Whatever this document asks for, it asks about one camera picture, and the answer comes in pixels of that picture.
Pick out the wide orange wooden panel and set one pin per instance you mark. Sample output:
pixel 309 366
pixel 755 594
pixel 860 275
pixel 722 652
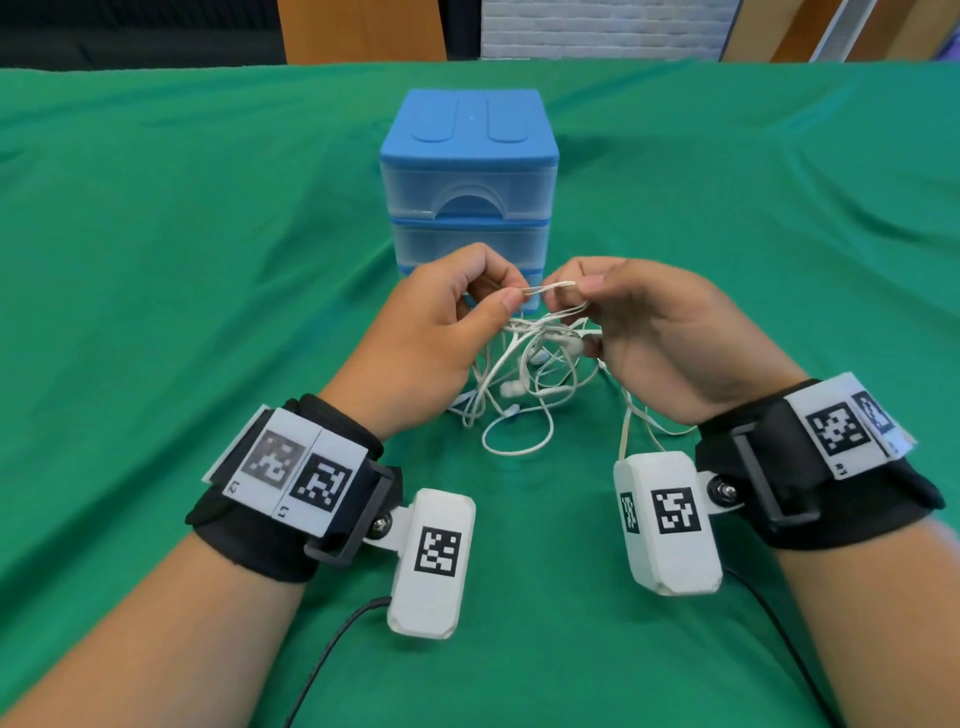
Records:
pixel 360 30

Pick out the white metal frame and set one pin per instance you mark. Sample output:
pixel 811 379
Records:
pixel 844 30

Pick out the green tablecloth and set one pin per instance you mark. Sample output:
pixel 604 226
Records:
pixel 150 262

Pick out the white marker tag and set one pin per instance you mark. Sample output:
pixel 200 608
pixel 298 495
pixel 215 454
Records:
pixel 840 427
pixel 285 469

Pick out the white left marker tag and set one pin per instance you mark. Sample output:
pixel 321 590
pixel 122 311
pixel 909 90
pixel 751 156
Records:
pixel 285 469

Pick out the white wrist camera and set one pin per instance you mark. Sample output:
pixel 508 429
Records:
pixel 427 615
pixel 675 562

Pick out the blue plastic mini drawer unit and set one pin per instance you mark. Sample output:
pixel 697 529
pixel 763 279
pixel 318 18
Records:
pixel 469 124

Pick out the white right marker tag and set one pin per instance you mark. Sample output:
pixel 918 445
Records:
pixel 840 427

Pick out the person's left forearm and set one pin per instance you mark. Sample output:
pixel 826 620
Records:
pixel 150 637

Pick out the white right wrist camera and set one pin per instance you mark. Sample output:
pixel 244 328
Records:
pixel 675 562

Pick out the person's right forearm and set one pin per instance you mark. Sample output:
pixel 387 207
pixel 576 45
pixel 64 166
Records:
pixel 877 630

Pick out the person's left hand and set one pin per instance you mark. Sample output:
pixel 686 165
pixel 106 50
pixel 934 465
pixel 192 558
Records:
pixel 420 345

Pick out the black sofa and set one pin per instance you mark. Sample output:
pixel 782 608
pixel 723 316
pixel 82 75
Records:
pixel 142 52

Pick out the person's right hand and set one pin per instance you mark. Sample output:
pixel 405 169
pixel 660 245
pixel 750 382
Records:
pixel 675 345

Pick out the tan wooden board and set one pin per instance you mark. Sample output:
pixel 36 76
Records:
pixel 761 30
pixel 907 26

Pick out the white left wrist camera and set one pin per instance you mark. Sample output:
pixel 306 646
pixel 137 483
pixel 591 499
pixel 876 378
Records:
pixel 427 615

